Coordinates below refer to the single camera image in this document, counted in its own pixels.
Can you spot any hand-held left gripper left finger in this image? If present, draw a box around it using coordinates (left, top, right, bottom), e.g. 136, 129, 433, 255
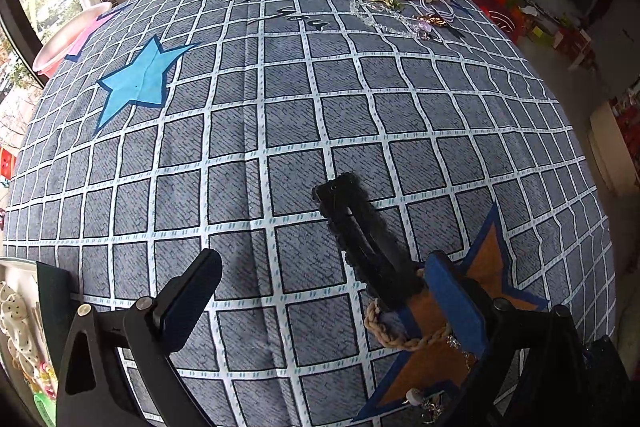
55, 248, 223, 427

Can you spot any clear crystal bracelet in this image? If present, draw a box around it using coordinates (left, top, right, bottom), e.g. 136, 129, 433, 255
360, 2, 426, 40

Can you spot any silver pendant necklace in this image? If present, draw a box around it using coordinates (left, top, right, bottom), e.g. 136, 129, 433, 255
405, 334, 476, 425

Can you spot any pink plastic basin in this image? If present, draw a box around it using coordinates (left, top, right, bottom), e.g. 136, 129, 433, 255
32, 2, 113, 78

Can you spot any pink gold hair clip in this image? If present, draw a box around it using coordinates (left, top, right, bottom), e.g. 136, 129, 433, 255
412, 12, 456, 32

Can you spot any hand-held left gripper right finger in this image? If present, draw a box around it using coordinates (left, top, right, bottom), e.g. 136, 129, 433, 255
424, 251, 590, 427

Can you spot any translucent green bangle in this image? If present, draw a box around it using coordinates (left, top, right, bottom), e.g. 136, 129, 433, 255
32, 394, 63, 427

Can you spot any dark green jewelry box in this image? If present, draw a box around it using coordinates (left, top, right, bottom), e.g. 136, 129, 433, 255
0, 257, 76, 427

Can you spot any black fuzzy snap hair clip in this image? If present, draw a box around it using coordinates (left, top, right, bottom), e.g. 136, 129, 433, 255
312, 173, 426, 313

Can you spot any beige braided bracelet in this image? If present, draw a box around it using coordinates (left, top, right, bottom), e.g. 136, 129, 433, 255
364, 267, 453, 353

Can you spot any white polka dot scrunchie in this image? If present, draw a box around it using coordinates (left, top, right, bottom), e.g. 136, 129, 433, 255
0, 282, 38, 378

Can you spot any grey checked star tablecloth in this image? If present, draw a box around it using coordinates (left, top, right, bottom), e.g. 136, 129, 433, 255
0, 0, 616, 427

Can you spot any colourful bead bracelet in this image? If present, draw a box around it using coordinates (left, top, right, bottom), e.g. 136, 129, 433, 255
22, 354, 58, 400

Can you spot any pile of red gift boxes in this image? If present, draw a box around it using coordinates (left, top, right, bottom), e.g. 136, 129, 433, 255
520, 2, 601, 68

